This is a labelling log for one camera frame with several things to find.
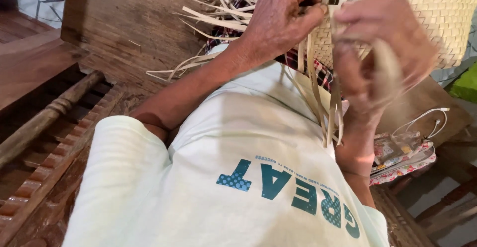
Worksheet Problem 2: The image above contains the person's right hand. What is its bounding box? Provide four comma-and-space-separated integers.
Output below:
330, 0, 440, 118

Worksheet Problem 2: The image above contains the brown wooden side table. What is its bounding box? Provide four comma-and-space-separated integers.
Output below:
376, 75, 473, 149

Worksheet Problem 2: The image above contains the dark wooden chair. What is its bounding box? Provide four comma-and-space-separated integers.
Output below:
371, 135, 477, 247

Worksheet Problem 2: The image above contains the pale white printed t-shirt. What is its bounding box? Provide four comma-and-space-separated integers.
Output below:
61, 44, 390, 247

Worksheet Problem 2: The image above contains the person's left hand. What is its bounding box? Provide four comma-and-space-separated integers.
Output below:
238, 0, 330, 60

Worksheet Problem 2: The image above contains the floral pink cloth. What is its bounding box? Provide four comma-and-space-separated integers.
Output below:
370, 143, 437, 186

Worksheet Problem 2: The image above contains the green cloth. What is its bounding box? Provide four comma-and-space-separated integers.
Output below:
448, 62, 477, 104

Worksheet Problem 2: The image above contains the pale blue sheet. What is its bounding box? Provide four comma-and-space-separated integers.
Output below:
432, 23, 477, 88

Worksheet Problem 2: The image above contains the woven palm leaf mat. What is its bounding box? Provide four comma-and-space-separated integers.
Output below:
145, 0, 477, 148

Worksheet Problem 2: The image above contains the white charging cable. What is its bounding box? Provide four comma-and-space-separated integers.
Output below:
391, 107, 451, 140

